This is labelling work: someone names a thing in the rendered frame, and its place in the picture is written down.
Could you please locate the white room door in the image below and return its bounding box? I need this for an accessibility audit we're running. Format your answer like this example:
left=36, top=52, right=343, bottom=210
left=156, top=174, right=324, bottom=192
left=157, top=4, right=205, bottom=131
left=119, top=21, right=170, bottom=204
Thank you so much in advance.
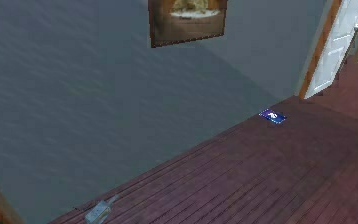
left=303, top=0, right=358, bottom=100

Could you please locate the blue flat card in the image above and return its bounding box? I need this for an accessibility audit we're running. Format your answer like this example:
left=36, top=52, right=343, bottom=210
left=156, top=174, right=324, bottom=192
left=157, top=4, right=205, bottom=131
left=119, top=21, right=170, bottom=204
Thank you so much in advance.
left=258, top=108, right=288, bottom=125

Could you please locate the brown framed painting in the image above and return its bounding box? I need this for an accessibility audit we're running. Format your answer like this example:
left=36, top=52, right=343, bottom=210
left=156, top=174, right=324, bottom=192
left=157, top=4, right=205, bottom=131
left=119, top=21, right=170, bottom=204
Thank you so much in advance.
left=147, top=0, right=229, bottom=49

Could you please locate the pale blue grey bottle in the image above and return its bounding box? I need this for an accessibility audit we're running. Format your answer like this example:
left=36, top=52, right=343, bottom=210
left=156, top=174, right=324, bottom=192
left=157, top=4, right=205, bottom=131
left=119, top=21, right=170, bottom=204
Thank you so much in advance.
left=84, top=194, right=121, bottom=224

